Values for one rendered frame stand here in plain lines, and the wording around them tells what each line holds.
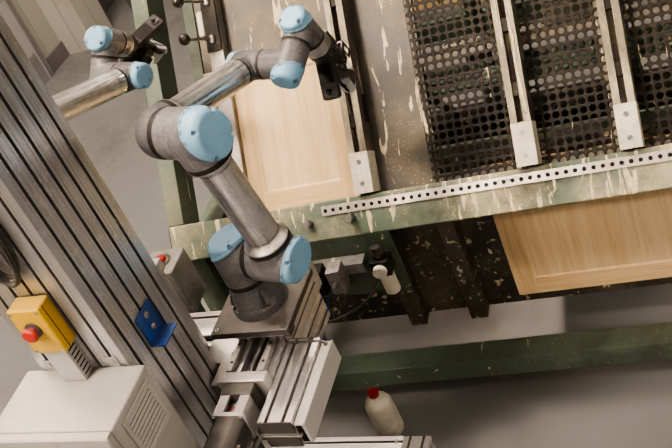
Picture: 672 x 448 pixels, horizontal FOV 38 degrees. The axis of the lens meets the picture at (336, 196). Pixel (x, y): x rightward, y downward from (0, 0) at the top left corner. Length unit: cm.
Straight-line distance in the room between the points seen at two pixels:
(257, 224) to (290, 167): 87
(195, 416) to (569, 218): 137
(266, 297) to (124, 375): 43
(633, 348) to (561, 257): 36
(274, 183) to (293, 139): 15
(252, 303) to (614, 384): 142
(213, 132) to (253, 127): 107
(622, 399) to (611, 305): 43
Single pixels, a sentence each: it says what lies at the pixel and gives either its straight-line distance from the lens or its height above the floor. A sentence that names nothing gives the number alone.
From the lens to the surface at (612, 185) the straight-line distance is 281.
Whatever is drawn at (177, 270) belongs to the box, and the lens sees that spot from 305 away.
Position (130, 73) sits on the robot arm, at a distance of 277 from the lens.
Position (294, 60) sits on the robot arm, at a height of 156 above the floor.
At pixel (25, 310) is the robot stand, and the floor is 146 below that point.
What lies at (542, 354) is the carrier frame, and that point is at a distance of 331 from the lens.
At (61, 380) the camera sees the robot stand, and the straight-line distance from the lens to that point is 236.
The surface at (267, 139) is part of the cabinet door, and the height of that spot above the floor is 107.
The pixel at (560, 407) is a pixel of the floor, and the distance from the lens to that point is 339.
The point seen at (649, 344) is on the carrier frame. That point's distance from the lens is 327.
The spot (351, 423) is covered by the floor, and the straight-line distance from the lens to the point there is 360.
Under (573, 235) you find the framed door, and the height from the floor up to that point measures 48.
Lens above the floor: 256
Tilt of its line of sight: 33 degrees down
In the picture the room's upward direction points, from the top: 24 degrees counter-clockwise
